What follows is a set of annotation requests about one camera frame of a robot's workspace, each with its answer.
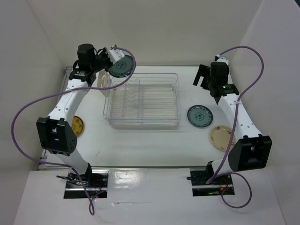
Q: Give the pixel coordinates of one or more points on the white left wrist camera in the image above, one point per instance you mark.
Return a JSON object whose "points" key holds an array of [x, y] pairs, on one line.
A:
{"points": [[114, 54]]}

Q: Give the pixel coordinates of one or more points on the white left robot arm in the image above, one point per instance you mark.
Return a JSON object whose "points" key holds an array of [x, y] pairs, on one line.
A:
{"points": [[55, 132]]}

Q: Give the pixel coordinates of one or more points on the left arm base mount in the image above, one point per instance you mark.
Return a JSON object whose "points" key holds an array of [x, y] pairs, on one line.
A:
{"points": [[96, 187]]}

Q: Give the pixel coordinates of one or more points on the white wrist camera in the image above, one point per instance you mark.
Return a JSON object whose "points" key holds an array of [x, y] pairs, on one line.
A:
{"points": [[114, 54], [220, 58]]}

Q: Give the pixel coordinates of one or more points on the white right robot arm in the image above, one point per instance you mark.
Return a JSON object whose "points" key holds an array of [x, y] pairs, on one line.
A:
{"points": [[252, 148]]}

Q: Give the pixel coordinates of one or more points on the white wire dish rack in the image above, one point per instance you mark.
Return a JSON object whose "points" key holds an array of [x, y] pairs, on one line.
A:
{"points": [[148, 78]]}

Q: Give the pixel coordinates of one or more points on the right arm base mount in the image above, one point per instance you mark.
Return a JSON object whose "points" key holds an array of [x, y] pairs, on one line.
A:
{"points": [[198, 178]]}

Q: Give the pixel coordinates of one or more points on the beige cutlery holder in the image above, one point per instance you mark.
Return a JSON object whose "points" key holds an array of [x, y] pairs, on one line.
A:
{"points": [[104, 79]]}

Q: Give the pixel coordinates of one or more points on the yellow patterned plate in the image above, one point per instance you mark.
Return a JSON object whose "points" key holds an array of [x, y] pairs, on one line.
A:
{"points": [[77, 125]]}

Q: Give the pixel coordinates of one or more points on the teal blue floral plate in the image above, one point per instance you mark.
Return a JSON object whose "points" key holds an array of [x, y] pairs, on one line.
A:
{"points": [[200, 116], [122, 68]]}

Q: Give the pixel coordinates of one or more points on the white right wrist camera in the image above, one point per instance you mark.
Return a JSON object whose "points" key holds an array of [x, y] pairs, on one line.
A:
{"points": [[220, 58]]}

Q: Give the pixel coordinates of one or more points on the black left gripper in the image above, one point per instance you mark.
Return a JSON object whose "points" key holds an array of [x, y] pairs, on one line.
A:
{"points": [[105, 53]]}

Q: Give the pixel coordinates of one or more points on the beige plate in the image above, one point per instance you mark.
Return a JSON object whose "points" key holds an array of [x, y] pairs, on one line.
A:
{"points": [[220, 137]]}

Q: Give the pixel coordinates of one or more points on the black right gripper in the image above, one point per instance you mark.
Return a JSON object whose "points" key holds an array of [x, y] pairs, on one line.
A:
{"points": [[204, 71]]}

